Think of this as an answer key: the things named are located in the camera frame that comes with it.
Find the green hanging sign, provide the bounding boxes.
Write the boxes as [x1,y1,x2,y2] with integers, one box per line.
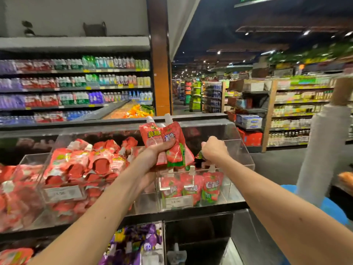
[234,0,280,8]

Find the person's right hand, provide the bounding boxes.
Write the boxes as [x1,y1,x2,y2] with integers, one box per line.
[201,136,229,165]

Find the person's left forearm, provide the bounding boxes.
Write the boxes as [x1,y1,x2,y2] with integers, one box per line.
[28,163,155,265]

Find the shelf of bottled drinks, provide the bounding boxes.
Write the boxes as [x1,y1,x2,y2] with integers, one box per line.
[0,36,154,127]

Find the stack of blue white boxes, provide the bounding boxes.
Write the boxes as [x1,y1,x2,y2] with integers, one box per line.
[236,114,263,130]

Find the person's right forearm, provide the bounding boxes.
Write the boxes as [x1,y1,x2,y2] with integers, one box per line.
[217,156,353,265]

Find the grey box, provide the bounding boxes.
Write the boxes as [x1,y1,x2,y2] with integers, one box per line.
[83,22,107,37]

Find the pile of orange produce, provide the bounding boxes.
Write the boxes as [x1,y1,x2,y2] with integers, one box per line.
[124,104,155,119]

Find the clear acrylic bin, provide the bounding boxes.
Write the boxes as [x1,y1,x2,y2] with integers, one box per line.
[0,132,53,235]
[17,130,144,227]
[132,119,256,215]

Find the wooden shelf of bottles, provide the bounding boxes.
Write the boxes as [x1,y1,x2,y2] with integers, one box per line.
[261,76,353,153]

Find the red spouted jelly pouch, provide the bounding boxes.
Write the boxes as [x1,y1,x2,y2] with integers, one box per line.
[139,116,167,166]
[201,164,224,205]
[181,165,204,206]
[160,174,183,207]
[161,113,195,168]

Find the green product display stack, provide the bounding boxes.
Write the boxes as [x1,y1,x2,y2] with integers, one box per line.
[189,81,203,112]

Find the white spouted pouch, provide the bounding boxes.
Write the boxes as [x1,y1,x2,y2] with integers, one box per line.
[167,243,187,265]

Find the white plastic bag roll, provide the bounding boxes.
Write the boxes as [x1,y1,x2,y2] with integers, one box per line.
[296,77,353,208]

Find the pile of red packets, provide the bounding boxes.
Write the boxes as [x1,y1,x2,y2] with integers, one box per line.
[0,248,34,265]

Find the brown wooden column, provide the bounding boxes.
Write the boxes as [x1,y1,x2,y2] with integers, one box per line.
[146,0,173,117]

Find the person's left hand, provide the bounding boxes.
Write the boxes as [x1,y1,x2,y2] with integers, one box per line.
[130,138,177,191]

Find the blue plastic basket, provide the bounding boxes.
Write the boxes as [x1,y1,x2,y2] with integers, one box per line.
[281,184,349,227]

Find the shelf of dark bottles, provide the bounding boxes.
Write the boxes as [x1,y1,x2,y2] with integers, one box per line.
[202,81,223,114]

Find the red cardboard box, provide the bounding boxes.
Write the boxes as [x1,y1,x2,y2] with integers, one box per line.
[237,127,263,147]

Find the white price label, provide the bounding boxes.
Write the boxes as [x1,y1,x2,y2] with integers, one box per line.
[165,196,194,211]
[45,186,84,202]

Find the pile of purple packets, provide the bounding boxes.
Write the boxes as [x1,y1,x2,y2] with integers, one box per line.
[99,223,164,265]

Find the brown cardboard box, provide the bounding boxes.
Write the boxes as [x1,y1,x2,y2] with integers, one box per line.
[229,79,266,93]

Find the pile of red pouches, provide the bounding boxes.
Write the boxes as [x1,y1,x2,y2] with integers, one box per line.
[0,163,46,233]
[44,136,138,217]

